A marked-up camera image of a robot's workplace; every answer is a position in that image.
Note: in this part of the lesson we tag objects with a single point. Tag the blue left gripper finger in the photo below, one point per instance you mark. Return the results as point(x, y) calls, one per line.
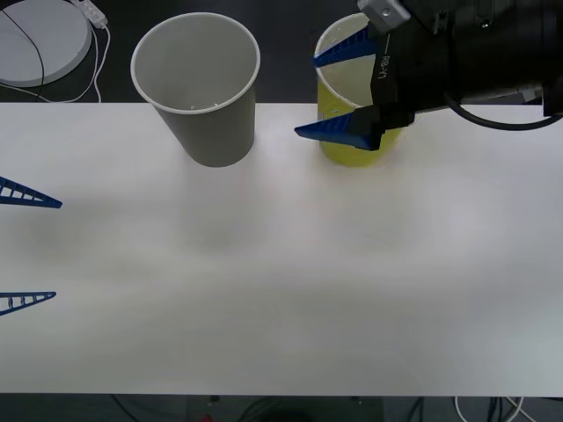
point(53, 203)
point(50, 294)

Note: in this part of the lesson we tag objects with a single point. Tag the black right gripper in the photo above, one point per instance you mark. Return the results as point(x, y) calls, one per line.
point(413, 70)

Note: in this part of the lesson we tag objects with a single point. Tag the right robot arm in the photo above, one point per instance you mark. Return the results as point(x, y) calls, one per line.
point(497, 48)

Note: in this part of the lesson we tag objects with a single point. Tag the yellow-green plastic bin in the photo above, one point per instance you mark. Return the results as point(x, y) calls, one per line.
point(338, 154)

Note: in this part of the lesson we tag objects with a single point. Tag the grey plastic bin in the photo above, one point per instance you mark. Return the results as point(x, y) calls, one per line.
point(211, 136)

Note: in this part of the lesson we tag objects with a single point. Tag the white round disc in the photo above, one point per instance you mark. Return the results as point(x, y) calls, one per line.
point(57, 44)

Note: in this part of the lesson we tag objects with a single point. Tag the white power strip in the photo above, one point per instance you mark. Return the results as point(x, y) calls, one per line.
point(93, 11)

